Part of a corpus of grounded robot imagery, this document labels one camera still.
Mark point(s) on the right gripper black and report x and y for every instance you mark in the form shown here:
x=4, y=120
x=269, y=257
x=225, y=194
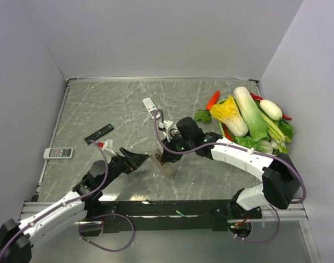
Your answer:
x=170, y=158

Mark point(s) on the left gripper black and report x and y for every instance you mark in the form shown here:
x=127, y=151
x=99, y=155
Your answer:
x=132, y=160

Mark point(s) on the white remote with blue button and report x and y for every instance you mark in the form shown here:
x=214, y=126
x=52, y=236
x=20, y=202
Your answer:
x=166, y=168

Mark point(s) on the green battery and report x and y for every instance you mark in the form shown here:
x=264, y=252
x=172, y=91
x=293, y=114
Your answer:
x=180, y=213

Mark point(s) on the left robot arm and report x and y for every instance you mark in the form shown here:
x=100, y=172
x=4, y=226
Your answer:
x=18, y=238

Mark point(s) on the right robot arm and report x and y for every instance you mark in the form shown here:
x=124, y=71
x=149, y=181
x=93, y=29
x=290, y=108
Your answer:
x=280, y=180

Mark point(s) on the black remote control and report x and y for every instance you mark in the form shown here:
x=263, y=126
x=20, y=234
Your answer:
x=99, y=133

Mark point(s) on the white remote far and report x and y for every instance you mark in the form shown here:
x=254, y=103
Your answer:
x=151, y=108

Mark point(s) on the white grey remote left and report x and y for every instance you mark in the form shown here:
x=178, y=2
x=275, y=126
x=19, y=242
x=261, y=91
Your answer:
x=58, y=153

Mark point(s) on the green leaf by carrot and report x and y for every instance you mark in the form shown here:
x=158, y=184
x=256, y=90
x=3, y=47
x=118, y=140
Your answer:
x=202, y=116

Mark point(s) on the red pepper in tray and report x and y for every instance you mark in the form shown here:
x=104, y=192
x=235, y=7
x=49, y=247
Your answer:
x=226, y=133

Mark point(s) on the orange carrot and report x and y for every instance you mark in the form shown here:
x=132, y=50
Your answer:
x=213, y=100

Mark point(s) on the yellow napa cabbage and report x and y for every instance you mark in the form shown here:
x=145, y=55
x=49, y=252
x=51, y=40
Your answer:
x=228, y=114

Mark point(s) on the green lettuce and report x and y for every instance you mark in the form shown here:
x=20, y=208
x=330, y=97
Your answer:
x=248, y=142

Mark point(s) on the green plastic tray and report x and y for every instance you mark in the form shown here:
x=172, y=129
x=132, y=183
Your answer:
x=235, y=129

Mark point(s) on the green napa cabbage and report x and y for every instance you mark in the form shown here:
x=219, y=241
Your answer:
x=251, y=114

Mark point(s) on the bok choy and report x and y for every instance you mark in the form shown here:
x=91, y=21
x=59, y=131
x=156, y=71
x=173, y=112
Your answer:
x=271, y=147

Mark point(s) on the celery stalks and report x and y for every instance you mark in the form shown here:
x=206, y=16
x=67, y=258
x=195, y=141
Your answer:
x=280, y=131

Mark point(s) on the white eggplant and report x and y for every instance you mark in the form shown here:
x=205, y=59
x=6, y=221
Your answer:
x=271, y=109

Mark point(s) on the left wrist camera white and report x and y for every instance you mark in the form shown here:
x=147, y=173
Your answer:
x=107, y=146

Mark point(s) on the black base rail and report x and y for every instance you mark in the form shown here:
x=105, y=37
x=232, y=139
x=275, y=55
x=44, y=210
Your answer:
x=161, y=215

